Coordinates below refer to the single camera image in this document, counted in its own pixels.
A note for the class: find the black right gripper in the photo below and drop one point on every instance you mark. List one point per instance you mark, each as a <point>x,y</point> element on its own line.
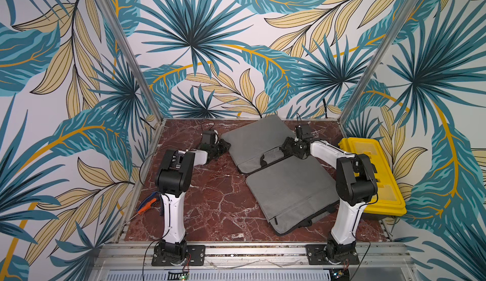
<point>288,146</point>

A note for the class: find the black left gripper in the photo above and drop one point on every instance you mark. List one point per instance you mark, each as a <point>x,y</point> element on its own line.
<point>225,147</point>

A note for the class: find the grey zippered laptop bag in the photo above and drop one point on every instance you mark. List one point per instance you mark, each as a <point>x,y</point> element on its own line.
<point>256,145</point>

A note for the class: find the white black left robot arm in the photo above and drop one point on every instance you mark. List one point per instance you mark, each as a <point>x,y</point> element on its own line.
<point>174,180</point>

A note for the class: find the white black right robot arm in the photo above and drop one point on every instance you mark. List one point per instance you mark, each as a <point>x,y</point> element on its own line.
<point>356,184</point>

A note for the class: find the orange blue hand tool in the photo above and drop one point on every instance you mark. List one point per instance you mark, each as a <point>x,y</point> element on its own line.
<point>148,203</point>

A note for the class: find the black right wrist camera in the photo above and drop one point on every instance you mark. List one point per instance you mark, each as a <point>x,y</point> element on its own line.
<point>304,132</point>

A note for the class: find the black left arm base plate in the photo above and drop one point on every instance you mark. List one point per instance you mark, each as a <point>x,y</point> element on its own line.
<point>171,255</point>

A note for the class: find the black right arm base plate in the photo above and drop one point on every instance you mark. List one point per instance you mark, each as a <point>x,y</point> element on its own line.
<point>331,254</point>

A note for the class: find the aluminium front rail frame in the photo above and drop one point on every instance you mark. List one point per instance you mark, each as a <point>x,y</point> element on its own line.
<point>255,261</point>

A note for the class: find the aluminium corner post left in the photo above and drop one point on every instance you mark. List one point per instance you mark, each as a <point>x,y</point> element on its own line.
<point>112,20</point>

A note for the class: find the aluminium corner post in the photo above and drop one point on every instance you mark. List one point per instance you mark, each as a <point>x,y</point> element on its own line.
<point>394,29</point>
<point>112,20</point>

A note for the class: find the aluminium corner post right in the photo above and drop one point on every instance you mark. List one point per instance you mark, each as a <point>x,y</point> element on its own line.
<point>394,29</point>

